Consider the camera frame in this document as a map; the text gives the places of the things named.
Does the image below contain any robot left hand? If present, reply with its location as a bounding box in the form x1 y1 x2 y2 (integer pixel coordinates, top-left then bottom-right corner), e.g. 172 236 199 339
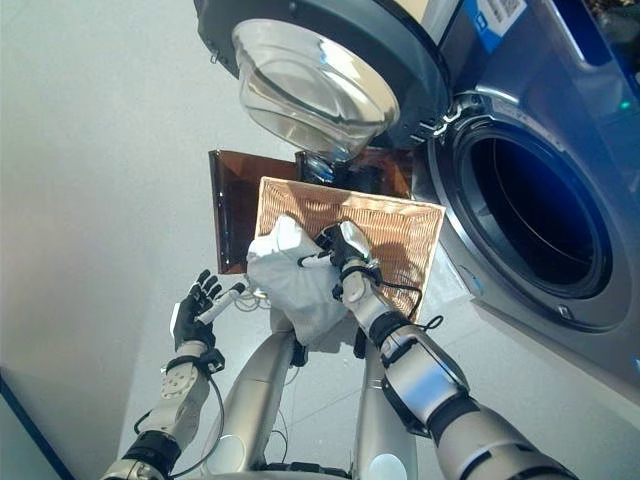
169 269 247 354

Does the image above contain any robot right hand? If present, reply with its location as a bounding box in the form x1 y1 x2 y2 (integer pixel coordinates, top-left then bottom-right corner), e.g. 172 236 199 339
297 219 375 282

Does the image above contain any white garment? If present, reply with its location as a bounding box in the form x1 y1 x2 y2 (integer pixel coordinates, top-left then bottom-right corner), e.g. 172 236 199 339
245 214 350 350

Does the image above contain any round washing machine door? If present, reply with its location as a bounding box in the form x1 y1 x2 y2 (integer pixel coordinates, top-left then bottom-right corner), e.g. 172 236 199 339
192 0 454 164

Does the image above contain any grey washing machine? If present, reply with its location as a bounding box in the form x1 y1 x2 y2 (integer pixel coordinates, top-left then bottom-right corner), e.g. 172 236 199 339
412 0 640 389

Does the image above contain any wicker laundry basket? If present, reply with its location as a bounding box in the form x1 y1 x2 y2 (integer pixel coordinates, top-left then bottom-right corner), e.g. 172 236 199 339
253 175 447 325

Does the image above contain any person's beige trouser leg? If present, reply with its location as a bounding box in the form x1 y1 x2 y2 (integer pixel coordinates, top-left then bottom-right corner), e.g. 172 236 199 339
204 319 310 476

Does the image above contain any black skirting strip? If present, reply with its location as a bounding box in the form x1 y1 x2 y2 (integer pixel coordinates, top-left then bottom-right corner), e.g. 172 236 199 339
0 372 65 480

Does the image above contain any blue QR code sticker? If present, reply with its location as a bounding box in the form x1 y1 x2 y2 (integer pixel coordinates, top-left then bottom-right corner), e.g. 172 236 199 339
462 0 529 51

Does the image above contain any blue washer control panel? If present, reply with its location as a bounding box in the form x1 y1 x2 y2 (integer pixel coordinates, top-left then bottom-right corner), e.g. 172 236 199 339
549 0 640 94

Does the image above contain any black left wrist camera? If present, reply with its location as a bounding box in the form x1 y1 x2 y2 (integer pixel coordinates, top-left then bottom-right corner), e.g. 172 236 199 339
201 349 227 374

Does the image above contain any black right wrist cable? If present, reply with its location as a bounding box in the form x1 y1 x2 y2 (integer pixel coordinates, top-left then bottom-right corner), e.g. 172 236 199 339
369 269 445 332

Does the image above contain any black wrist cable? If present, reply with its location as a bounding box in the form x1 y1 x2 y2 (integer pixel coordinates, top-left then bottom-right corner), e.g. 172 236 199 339
133 372 226 476
369 269 445 332

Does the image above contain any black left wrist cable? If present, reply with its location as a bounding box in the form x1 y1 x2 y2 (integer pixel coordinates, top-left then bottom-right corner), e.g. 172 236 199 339
133 372 226 476

